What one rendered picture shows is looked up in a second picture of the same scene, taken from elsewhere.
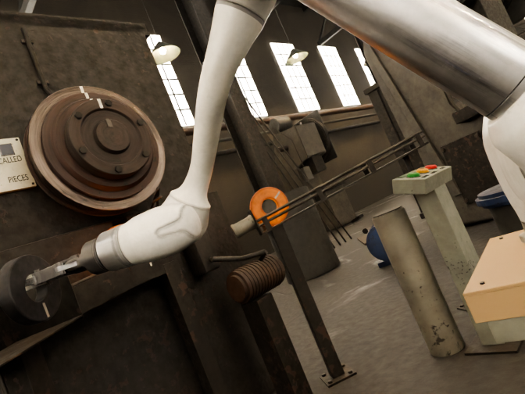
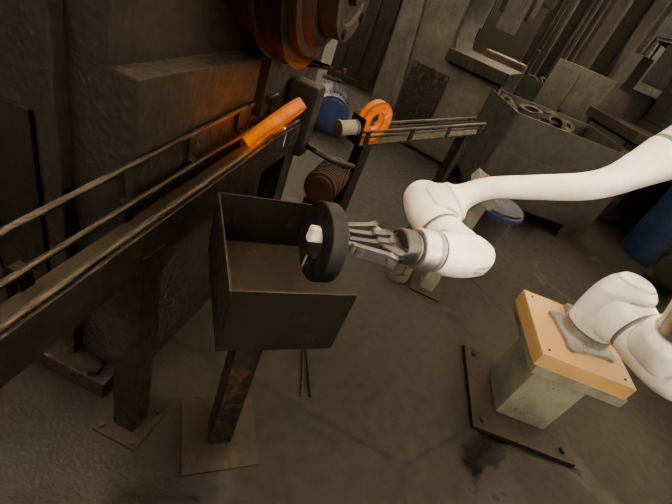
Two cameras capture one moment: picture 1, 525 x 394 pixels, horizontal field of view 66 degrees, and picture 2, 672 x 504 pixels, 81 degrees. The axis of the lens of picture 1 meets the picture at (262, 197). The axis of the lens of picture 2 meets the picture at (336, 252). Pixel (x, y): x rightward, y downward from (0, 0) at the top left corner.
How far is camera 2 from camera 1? 1.13 m
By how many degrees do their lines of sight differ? 54
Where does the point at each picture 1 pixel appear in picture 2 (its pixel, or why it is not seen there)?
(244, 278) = (334, 188)
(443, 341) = (403, 275)
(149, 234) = (471, 270)
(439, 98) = (452, 23)
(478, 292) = (549, 357)
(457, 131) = (437, 62)
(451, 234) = not seen: hidden behind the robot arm
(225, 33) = (656, 179)
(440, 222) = (469, 222)
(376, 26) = not seen: outside the picture
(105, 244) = (436, 257)
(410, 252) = not seen: hidden behind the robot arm
